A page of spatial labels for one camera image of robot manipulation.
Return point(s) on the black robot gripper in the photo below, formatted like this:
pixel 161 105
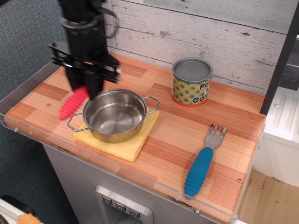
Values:
pixel 80 54

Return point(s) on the red handled metal spoon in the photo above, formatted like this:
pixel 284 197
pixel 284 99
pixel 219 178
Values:
pixel 73 102

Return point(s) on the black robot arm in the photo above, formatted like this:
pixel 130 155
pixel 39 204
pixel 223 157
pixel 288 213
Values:
pixel 84 11

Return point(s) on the stainless steel pot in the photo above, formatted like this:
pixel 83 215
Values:
pixel 116 115

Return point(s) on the yellow folded cloth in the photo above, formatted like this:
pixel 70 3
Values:
pixel 127 150

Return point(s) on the grey toy kitchen cabinet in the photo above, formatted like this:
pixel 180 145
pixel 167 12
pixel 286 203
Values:
pixel 79 180

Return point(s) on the peas and carrots toy can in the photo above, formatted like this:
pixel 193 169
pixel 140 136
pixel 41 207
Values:
pixel 191 81

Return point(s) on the silver dispenser button panel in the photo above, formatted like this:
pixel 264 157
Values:
pixel 118 209

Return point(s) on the orange plush object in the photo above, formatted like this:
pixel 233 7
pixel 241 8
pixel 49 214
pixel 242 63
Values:
pixel 28 219

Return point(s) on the dark grey left post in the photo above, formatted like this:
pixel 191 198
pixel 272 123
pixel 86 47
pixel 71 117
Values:
pixel 102 32

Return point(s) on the dark grey post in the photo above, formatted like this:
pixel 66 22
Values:
pixel 282 61
pixel 102 32

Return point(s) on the blue handled metal fork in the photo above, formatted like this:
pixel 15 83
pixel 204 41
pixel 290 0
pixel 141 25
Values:
pixel 199 169

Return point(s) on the clear acrylic guard rail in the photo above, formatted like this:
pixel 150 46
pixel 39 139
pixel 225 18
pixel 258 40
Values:
pixel 172 144

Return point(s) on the dark grey right post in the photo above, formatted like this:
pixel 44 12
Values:
pixel 282 61

